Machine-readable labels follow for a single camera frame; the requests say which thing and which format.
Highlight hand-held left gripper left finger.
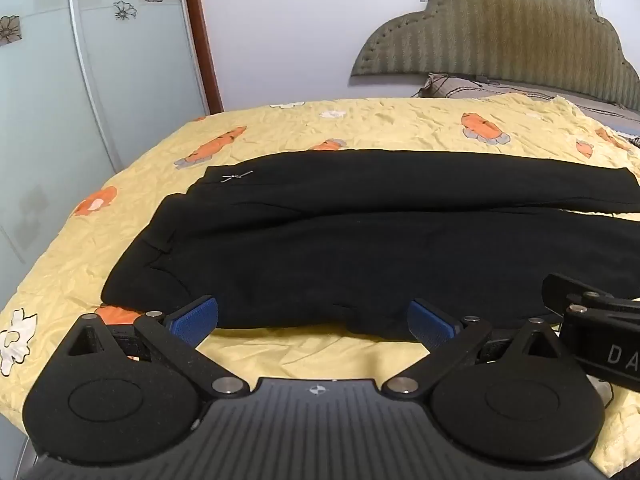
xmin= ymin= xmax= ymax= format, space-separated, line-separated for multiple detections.
xmin=60 ymin=296 xmax=251 ymax=400

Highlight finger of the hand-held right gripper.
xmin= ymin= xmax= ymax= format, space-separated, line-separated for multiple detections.
xmin=542 ymin=272 xmax=640 ymax=319

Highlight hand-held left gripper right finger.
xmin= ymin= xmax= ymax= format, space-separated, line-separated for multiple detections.
xmin=382 ymin=300 xmax=576 ymax=400

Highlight black pants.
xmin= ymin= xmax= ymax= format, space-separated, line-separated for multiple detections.
xmin=100 ymin=149 xmax=640 ymax=343

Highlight grey pillow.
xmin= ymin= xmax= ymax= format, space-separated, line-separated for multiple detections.
xmin=565 ymin=91 xmax=640 ymax=135

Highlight yellow carrot print bedsheet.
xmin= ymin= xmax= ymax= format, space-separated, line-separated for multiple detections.
xmin=0 ymin=94 xmax=640 ymax=436

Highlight patterned beige pillow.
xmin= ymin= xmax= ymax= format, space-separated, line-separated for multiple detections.
xmin=417 ymin=72 xmax=568 ymax=102

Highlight frosted floral wardrobe door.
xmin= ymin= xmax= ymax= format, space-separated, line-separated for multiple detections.
xmin=0 ymin=0 xmax=119 ymax=311
xmin=67 ymin=0 xmax=211 ymax=173

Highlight olive padded headboard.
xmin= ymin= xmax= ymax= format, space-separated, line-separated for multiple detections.
xmin=350 ymin=0 xmax=640 ymax=107

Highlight brown wooden wardrobe frame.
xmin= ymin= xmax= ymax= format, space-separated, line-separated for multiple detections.
xmin=180 ymin=0 xmax=225 ymax=114

